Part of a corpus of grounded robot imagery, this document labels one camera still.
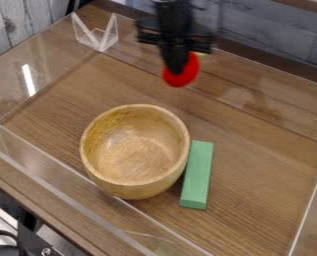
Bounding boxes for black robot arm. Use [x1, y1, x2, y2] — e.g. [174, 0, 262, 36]
[134, 0, 213, 75]

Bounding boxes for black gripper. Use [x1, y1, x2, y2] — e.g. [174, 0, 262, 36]
[135, 18, 213, 74]

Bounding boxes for black metal stand with cable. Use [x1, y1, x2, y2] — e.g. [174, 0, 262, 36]
[0, 221, 64, 256]

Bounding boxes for clear acrylic tray walls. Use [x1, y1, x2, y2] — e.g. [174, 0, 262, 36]
[0, 16, 317, 256]

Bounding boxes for green rectangular block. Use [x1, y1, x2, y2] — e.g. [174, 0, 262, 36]
[179, 140, 214, 210]

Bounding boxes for clear acrylic corner bracket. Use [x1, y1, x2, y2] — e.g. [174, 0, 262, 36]
[71, 13, 118, 52]

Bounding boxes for wooden bowl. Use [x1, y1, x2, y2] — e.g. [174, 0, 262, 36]
[79, 104, 190, 200]

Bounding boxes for red felt fruit green leaf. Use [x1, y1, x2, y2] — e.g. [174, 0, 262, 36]
[162, 52, 201, 88]

